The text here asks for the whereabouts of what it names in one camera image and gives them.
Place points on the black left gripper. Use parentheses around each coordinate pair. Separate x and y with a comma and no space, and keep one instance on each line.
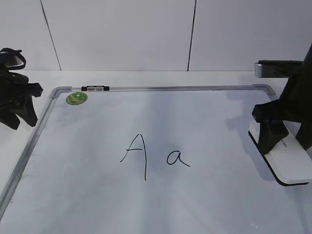
(15,86)

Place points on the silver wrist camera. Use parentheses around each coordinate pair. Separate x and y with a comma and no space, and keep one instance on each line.
(276,68)
(11,61)

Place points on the round green magnet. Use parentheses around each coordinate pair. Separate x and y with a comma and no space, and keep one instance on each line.
(76,98)

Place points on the white board with grey frame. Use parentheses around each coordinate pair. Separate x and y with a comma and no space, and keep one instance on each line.
(168,160)

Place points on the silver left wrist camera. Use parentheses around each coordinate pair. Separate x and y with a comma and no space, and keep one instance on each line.
(11,61)

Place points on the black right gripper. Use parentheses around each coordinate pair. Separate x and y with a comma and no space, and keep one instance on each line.
(294,104)

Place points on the black hanging clip on frame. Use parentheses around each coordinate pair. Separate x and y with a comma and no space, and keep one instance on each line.
(91,88)

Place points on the white board eraser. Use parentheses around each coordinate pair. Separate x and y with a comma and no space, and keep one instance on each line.
(289,163)

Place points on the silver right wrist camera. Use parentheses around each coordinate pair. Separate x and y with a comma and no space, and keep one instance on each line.
(276,68)

